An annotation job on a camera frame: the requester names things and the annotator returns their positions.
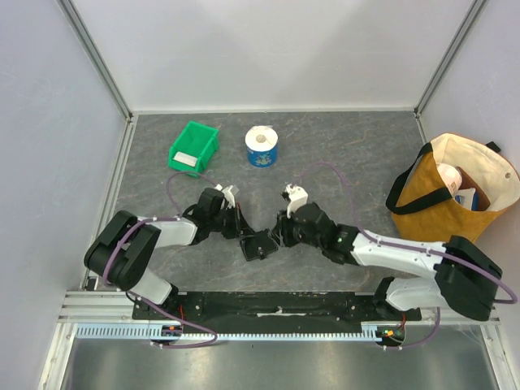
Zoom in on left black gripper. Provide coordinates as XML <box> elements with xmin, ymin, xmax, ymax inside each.
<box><xmin>209</xmin><ymin>203</ymin><xmax>254</xmax><ymax>239</ymax></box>

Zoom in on black leather card holder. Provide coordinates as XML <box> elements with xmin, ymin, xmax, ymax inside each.
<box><xmin>243</xmin><ymin>229</ymin><xmax>279</xmax><ymax>262</ymax></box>

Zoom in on green plastic bin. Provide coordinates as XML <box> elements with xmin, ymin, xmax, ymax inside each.
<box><xmin>167</xmin><ymin>121</ymin><xmax>219</xmax><ymax>176</ymax></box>

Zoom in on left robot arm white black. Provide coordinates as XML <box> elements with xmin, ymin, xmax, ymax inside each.
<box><xmin>84</xmin><ymin>185</ymin><xmax>267</xmax><ymax>319</ymax></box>

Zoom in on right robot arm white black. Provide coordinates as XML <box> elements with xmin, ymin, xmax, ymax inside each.
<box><xmin>271</xmin><ymin>203</ymin><xmax>502</xmax><ymax>321</ymax></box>

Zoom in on stack of white cards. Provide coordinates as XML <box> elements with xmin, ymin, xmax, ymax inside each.
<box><xmin>173</xmin><ymin>151</ymin><xmax>197</xmax><ymax>167</ymax></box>

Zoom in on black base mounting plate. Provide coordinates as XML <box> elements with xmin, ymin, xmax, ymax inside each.
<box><xmin>132</xmin><ymin>290</ymin><xmax>423</xmax><ymax>326</ymax></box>

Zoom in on toilet paper roll blue wrapper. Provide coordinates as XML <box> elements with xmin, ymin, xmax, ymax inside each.
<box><xmin>245</xmin><ymin>125</ymin><xmax>279</xmax><ymax>168</ymax></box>

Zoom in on mustard canvas tote bag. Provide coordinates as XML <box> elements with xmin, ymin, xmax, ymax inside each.
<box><xmin>386</xmin><ymin>133</ymin><xmax>519</xmax><ymax>242</ymax></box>

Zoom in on items inside tote bag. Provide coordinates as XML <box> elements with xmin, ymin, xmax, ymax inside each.
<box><xmin>436</xmin><ymin>163</ymin><xmax>491</xmax><ymax>211</ymax></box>

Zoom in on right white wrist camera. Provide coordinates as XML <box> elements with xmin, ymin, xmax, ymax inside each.
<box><xmin>281</xmin><ymin>184</ymin><xmax>308</xmax><ymax>219</ymax></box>

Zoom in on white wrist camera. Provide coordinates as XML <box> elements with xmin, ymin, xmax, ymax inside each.
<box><xmin>281</xmin><ymin>184</ymin><xmax>308</xmax><ymax>219</ymax></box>
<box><xmin>214</xmin><ymin>184</ymin><xmax>239</xmax><ymax>210</ymax></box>

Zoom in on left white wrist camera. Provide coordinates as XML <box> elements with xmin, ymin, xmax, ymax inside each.
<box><xmin>214</xmin><ymin>184</ymin><xmax>239</xmax><ymax>210</ymax></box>

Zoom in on left aluminium frame post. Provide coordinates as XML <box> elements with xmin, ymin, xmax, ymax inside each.
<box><xmin>57</xmin><ymin>0</ymin><xmax>133</xmax><ymax>121</ymax></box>

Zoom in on aluminium frame post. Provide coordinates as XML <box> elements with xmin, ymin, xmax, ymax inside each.
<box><xmin>57</xmin><ymin>0</ymin><xmax>133</xmax><ymax>121</ymax></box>
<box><xmin>414</xmin><ymin>0</ymin><xmax>488</xmax><ymax>119</ymax></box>

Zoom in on right aluminium frame post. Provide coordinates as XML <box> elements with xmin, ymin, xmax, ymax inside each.
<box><xmin>414</xmin><ymin>0</ymin><xmax>488</xmax><ymax>119</ymax></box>

